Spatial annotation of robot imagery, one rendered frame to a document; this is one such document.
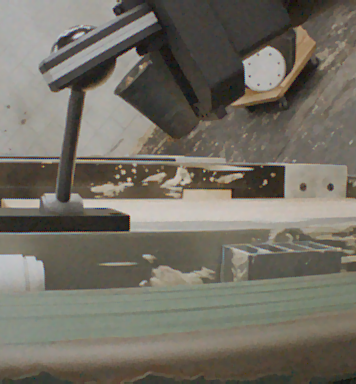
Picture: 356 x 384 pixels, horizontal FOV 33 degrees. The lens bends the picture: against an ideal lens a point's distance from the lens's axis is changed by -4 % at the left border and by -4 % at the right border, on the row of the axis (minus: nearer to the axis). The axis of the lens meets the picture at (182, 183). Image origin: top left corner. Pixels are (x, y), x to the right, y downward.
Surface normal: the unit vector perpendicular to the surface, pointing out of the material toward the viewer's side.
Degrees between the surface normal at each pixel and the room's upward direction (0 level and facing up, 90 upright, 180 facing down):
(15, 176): 90
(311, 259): 89
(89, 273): 90
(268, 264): 89
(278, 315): 51
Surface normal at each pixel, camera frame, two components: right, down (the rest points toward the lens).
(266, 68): 0.15, 0.32
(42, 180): 0.37, 0.06
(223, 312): 0.03, -1.00
